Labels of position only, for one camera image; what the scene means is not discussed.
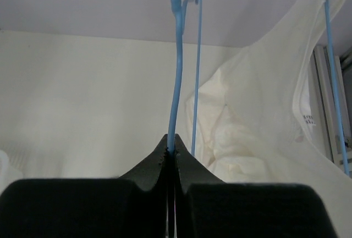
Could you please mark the light blue wire hanger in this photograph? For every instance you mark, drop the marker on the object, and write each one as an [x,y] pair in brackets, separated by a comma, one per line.
[179,8]

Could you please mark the right aluminium frame post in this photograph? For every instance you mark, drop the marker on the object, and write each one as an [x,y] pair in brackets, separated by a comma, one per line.
[323,106]

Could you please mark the white tank top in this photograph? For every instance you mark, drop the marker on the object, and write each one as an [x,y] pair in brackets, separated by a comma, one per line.
[250,123]

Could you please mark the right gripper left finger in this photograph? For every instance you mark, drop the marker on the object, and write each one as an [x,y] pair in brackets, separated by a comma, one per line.
[131,205]

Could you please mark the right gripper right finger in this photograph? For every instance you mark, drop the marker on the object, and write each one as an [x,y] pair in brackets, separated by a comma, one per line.
[206,206]

